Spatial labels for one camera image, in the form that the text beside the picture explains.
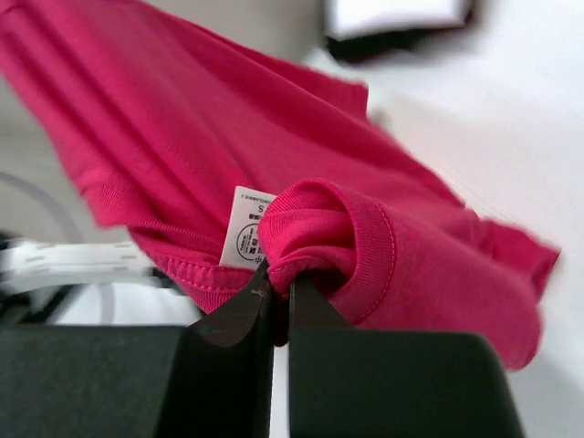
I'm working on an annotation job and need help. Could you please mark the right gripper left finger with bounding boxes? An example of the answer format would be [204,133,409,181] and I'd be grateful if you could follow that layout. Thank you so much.
[1,266,274,437]

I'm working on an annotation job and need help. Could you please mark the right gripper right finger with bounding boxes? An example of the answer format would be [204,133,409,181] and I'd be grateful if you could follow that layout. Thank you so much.
[288,273,525,437]

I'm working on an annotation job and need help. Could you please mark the red t-shirt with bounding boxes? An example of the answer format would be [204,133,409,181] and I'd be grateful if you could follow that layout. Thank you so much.
[1,1,559,370]

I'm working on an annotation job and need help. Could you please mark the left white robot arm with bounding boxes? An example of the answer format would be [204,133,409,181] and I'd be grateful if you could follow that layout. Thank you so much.
[1,239,153,292]

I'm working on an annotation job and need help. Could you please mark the folded black t-shirt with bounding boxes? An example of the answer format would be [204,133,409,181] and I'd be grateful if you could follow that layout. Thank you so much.
[323,1,481,64]

